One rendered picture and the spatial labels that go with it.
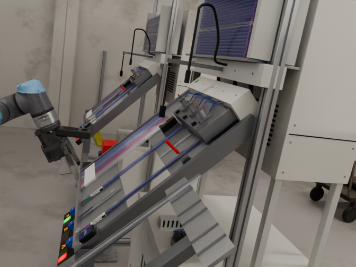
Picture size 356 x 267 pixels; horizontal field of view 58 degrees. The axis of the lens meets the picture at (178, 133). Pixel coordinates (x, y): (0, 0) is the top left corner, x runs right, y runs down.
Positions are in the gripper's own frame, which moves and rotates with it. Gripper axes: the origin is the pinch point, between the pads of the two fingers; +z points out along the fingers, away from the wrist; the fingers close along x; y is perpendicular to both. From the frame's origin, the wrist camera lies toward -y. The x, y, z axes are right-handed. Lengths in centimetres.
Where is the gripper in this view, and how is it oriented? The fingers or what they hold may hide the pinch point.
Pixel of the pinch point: (80, 172)
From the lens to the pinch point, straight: 120.9
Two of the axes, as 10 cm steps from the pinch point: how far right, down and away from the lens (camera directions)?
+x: 2.6, 2.5, -9.3
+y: -9.1, 3.9, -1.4
